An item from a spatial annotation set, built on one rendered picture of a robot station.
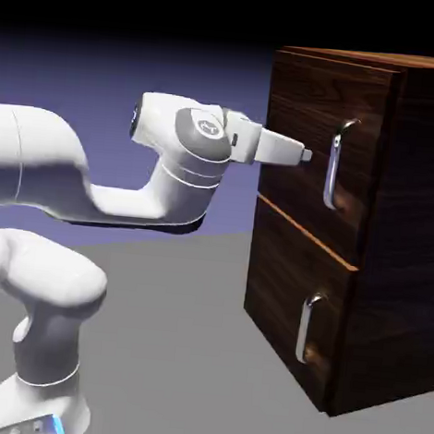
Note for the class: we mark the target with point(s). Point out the dark wood cabinet door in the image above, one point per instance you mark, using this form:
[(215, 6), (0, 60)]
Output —
[(280, 300), (304, 109)]

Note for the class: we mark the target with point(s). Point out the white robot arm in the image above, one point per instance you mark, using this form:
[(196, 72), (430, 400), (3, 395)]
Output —
[(176, 169)]

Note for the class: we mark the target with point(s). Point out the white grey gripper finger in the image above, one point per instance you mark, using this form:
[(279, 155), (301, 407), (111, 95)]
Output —
[(306, 155)]

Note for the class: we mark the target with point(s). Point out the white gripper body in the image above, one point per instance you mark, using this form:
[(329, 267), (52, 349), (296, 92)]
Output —
[(278, 148)]

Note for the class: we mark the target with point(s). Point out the dark wood cabinet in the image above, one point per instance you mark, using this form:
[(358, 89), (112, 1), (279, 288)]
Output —
[(408, 233)]

